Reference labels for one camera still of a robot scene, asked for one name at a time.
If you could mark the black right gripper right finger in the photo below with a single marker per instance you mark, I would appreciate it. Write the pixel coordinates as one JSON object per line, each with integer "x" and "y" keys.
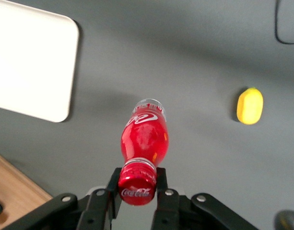
{"x": 170, "y": 210}

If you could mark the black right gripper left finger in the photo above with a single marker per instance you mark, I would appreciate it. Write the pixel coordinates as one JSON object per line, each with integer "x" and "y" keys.
{"x": 96, "y": 210}

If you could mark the red coke bottle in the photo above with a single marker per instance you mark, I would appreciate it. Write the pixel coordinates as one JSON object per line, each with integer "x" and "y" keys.
{"x": 144, "y": 141}

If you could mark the cream rectangular tray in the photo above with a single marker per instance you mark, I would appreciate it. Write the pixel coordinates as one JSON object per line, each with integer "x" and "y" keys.
{"x": 29, "y": 60}

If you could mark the wooden drawer cabinet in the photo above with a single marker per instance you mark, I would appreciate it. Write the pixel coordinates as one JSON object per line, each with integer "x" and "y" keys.
{"x": 15, "y": 191}

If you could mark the yellow sponge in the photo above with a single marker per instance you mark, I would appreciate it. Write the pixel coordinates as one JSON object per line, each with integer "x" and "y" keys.
{"x": 250, "y": 106}

